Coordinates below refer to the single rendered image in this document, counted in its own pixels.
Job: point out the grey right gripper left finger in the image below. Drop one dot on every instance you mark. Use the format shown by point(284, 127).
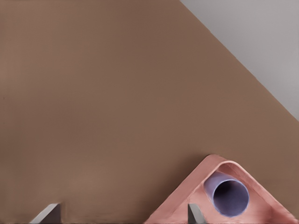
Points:
point(47, 214)

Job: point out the purple cup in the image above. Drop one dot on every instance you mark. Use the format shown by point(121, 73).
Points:
point(230, 198)

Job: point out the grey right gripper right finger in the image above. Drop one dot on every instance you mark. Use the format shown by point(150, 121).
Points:
point(195, 214)

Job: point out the pink box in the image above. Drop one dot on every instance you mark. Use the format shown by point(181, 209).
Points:
point(177, 200)

